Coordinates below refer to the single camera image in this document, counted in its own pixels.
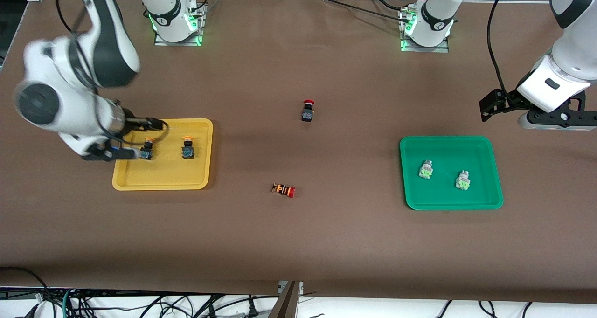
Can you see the yellow mushroom push button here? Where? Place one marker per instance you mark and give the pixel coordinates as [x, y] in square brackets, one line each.
[148, 154]
[188, 152]

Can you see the yellow plastic tray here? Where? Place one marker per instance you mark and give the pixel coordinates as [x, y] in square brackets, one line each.
[163, 178]

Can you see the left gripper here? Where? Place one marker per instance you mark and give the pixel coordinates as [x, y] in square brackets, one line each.
[507, 100]

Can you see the dark table leg beam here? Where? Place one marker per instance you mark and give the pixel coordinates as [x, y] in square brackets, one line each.
[287, 304]

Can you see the green plastic tray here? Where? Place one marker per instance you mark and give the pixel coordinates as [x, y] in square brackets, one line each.
[447, 197]

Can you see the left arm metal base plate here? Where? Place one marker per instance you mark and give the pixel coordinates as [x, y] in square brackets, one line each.
[422, 48]

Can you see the brown table cover sheet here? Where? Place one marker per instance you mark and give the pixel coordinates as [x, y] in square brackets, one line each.
[298, 243]

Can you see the red button with striped body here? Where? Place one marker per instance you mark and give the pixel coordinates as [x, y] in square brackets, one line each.
[284, 190]

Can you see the green square push button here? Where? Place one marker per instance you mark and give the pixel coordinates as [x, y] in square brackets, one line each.
[462, 182]
[425, 171]

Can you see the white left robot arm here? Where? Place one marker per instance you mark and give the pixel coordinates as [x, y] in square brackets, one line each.
[580, 43]

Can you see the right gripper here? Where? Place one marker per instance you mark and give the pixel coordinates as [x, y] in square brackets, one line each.
[135, 122]

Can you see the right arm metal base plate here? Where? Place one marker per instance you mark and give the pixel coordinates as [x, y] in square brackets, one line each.
[196, 26]

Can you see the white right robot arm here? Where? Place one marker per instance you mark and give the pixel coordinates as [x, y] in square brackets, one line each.
[42, 103]

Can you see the red button with black body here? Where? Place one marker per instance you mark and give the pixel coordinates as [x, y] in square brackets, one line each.
[307, 115]

